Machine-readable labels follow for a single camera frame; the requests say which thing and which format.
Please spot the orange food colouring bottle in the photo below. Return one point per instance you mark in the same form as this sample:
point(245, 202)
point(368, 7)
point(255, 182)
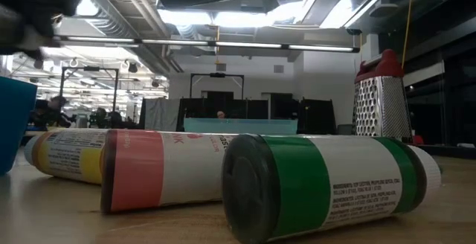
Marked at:
point(70, 154)

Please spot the green food colouring bottle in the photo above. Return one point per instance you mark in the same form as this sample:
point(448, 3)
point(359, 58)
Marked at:
point(305, 184)

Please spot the pink food colouring bottle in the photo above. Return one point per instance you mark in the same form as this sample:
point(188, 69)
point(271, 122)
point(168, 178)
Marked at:
point(148, 169)

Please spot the long strip light bar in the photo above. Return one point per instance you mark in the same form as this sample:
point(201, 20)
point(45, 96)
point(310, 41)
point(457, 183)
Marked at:
point(245, 45)

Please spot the person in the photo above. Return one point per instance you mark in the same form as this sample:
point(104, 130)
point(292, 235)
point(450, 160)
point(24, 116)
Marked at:
point(221, 114)
point(121, 120)
point(101, 117)
point(52, 112)

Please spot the blue plastic bin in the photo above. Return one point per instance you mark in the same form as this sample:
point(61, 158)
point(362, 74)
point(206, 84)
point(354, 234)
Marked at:
point(15, 125)

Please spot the black partition screen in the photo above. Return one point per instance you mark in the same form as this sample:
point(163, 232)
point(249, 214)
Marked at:
point(318, 117)
point(208, 106)

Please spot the grey cloth cover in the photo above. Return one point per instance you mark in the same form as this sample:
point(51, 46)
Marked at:
point(160, 114)

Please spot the black background rig frame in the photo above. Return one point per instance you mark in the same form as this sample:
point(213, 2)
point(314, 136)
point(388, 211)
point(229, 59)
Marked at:
point(89, 68)
point(217, 74)

